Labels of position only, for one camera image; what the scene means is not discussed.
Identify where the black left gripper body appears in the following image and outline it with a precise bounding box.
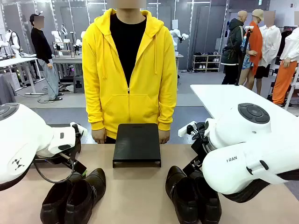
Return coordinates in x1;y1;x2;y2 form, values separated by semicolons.
57;139;82;164

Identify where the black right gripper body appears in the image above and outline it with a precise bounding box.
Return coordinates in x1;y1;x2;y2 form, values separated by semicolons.
191;134;210;164

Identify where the black leather buckle shoe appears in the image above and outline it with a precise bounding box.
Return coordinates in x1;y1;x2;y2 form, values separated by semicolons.
189;170;222;224
165;165;200;224

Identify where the person's left forearm yellow sleeve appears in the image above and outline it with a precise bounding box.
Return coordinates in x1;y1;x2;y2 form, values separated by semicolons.
157;91;178;132

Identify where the person's right forearm yellow sleeve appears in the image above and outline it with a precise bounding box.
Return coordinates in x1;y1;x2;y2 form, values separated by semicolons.
85;91;106;132

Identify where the black shoe stand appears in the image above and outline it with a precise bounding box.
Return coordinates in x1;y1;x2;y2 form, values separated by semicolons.
112;123;162;168

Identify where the person in yellow hoodie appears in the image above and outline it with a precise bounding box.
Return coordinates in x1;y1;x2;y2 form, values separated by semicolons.
82;0;178;144

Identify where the person in black sweater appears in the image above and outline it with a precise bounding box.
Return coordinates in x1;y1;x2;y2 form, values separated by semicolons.
29;14;64;102

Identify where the person's right hand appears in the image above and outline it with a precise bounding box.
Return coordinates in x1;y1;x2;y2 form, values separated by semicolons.
92;129;107;145

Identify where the person's left hand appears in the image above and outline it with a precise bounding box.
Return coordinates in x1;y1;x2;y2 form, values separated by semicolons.
158;130;171;145

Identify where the dark brown leather ankle shoe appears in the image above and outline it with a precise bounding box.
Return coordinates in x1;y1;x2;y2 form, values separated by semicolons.
64;168;107;224
40;174;73;224

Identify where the white side table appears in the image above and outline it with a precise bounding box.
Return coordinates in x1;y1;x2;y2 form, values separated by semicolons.
190;84;299;131

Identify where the grey stool box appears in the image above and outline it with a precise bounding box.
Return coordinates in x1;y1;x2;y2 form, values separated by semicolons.
73;75;85;94

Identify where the white shoe rack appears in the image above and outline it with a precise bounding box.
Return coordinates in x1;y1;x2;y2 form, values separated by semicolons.
192;52;222;73

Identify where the grey background workbench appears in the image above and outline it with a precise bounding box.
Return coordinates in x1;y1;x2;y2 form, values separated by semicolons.
52;55;84;84

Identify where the grey cloth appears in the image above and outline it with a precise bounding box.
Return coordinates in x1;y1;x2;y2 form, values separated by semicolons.
0;74;17;106

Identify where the wooden background shelf rack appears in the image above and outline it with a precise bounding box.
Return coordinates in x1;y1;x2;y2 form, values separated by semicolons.
52;41;76;58

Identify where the white background desk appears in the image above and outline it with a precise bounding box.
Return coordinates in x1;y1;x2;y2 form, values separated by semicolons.
0;56;46;95

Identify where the mannequin in dark jacket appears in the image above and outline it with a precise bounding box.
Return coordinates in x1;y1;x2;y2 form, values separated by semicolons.
220;10;249;85

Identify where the mannequin in orange trousers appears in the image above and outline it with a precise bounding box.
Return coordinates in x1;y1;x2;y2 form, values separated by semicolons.
271;27;299;106

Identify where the mannequin with orange scarf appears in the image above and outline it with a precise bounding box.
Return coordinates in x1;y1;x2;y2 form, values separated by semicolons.
238;9;265;91

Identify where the white humanoid robot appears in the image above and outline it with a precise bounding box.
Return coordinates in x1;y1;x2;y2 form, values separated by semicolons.
4;28;22;59

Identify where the figure in white shirt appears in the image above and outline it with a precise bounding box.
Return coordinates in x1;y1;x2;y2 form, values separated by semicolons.
254;10;283;96

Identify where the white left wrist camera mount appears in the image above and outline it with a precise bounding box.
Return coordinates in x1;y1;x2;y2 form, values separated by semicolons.
70;122;88;137

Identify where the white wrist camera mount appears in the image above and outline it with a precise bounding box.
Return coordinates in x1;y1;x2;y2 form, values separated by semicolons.
178;120;197;137
70;122;88;137

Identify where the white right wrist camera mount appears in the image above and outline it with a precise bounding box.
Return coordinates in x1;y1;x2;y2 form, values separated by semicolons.
178;120;197;137

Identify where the black looped cable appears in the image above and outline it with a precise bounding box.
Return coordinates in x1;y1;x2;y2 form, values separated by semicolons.
33;160;76;184

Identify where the black corrugated cable sleeve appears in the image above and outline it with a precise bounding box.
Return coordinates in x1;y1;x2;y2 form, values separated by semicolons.
223;178;272;203

